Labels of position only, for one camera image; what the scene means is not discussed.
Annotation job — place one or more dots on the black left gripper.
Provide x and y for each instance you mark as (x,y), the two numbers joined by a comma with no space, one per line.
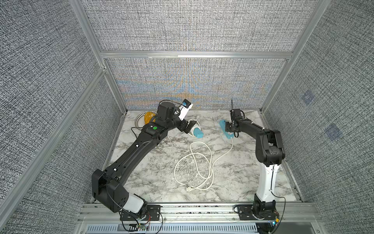
(183,123)

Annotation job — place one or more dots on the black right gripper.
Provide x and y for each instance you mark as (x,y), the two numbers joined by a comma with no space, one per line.
(227,128)

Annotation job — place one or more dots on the teal power strip with sockets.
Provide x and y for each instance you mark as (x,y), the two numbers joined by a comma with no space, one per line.
(196,131)

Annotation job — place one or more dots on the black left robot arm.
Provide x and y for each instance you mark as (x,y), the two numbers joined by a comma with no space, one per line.
(108,184)

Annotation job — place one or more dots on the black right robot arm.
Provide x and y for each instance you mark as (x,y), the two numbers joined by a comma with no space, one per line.
(269,152)

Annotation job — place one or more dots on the orange bread in bowl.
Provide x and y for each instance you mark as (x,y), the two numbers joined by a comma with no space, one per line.
(149,117)

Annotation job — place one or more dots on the white patterned bowl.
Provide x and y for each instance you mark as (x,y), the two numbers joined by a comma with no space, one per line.
(139,120)

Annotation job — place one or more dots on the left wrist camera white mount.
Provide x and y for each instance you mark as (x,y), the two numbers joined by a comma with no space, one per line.
(184,108)

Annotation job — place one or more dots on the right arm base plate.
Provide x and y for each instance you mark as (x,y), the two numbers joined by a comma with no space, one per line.
(247,213)

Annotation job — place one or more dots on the aluminium front rail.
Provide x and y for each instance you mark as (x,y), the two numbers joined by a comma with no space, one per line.
(203,212)

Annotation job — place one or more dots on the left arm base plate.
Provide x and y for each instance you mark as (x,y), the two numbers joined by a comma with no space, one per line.
(151,212)

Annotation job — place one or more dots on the white slotted cable duct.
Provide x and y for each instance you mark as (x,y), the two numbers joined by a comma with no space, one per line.
(175,228)

